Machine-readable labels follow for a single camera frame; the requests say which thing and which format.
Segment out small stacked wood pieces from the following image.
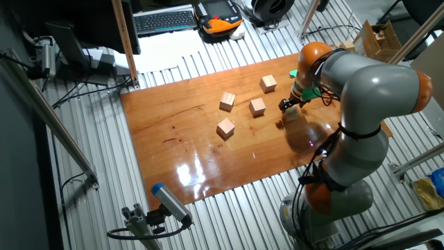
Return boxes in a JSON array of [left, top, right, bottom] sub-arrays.
[[336, 39, 357, 53]]

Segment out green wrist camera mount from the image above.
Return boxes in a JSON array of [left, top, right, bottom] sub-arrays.
[[289, 69, 322, 101]]

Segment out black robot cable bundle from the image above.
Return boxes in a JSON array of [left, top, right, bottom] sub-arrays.
[[291, 48, 348, 249]]

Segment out open cardboard box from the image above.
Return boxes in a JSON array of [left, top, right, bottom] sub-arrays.
[[352, 19, 403, 63]]

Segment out aluminium profile post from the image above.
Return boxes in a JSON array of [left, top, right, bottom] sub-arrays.
[[297, 0, 322, 42]]

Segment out black round spool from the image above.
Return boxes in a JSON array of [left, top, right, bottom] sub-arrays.
[[250, 0, 296, 26]]

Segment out aluminium frame beam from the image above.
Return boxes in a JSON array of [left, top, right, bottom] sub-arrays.
[[0, 48, 101, 190]]

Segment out grey box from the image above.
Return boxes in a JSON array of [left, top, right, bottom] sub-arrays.
[[83, 48, 117, 77]]

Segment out aluminium profile camera stand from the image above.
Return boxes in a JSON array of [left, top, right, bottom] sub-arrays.
[[121, 203, 163, 250]]

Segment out silver camera with blue cap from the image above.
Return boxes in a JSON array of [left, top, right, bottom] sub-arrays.
[[151, 183, 194, 226]]

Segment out grey board panel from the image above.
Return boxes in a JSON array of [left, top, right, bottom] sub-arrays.
[[409, 41, 444, 140]]

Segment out wood coloured upright post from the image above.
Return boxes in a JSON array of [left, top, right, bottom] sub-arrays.
[[110, 0, 140, 90]]

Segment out blue plastic bag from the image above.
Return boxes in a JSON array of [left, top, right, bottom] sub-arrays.
[[429, 167, 444, 199]]

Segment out black table cable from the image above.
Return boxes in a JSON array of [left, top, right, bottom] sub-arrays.
[[51, 75, 133, 109]]

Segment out white computer mouse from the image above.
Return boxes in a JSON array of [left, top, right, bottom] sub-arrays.
[[229, 24, 247, 41]]

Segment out aluminium profile bar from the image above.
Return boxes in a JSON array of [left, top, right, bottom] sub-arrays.
[[390, 2, 444, 65], [388, 142, 444, 183]]

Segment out black camera cable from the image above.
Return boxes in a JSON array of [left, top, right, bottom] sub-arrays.
[[106, 222, 190, 241]]

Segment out glossy brown wooden board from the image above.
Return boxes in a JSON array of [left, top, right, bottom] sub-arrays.
[[120, 51, 394, 211]]

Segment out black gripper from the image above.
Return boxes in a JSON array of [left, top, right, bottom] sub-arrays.
[[279, 97, 309, 113]]

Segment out black camera clamp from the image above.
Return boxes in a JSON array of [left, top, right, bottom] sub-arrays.
[[145, 204, 169, 235]]

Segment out orange and black teach pendant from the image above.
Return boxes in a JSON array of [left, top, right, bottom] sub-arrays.
[[193, 0, 244, 44]]

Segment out white paper sheets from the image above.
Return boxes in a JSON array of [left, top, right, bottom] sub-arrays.
[[113, 29, 206, 74]]

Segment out yellow plastic bag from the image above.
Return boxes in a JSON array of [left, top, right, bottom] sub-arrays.
[[411, 176, 444, 212]]

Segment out black office chair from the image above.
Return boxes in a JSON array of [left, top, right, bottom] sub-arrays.
[[376, 0, 444, 62]]

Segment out black computer monitor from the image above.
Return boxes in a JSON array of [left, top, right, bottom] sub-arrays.
[[10, 0, 142, 84]]

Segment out light wooden cube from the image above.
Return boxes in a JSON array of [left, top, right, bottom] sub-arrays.
[[219, 91, 237, 113], [282, 105, 301, 123], [248, 97, 267, 118], [259, 74, 278, 94], [216, 117, 236, 140]]

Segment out black computer keyboard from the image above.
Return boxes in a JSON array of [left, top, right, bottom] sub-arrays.
[[133, 9, 198, 38]]

